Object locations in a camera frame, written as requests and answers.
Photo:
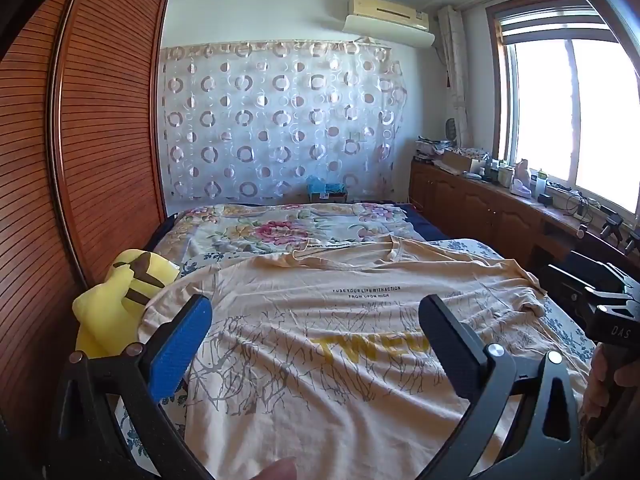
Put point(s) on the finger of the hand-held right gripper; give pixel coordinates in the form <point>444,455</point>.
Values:
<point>565,280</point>

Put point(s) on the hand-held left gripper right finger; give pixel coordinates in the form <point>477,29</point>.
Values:
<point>450,345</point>

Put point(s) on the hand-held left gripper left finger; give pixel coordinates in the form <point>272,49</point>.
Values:
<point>180,345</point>

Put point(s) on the beige cloth blanket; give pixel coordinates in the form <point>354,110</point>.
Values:
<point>300,360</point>

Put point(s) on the person's right hand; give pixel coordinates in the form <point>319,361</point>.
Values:
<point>597,385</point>

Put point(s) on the person's left hand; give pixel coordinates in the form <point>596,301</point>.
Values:
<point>277,470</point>

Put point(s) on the blue floral bedsheet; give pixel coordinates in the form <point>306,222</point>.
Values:
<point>570,340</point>

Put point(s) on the small black tripod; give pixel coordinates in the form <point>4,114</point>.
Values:
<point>612,227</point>

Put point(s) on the yellow plush toy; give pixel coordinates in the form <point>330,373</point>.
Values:
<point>100,320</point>

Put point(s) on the long wooden cabinet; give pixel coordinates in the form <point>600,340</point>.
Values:
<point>475,205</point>

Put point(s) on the floral quilt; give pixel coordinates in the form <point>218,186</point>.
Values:
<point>280,230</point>

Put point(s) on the cardboard box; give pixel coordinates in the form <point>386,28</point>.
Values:
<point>457,160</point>

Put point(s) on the window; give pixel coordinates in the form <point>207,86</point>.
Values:
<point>550,110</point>

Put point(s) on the small black round fan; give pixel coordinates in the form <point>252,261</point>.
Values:
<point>452,128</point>

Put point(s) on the stack of papers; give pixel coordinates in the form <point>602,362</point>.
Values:
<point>430,147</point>

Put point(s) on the blue plastic packet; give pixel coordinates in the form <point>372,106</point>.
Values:
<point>320,187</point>

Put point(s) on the white window curtain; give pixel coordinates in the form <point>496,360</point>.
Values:
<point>457,60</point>

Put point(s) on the wooden louvered wardrobe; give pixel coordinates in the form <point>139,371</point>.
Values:
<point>110,110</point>

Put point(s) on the sheer circle-pattern curtain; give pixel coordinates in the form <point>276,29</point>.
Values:
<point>280,120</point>

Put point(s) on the wall air conditioner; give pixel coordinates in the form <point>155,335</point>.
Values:
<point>385,10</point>

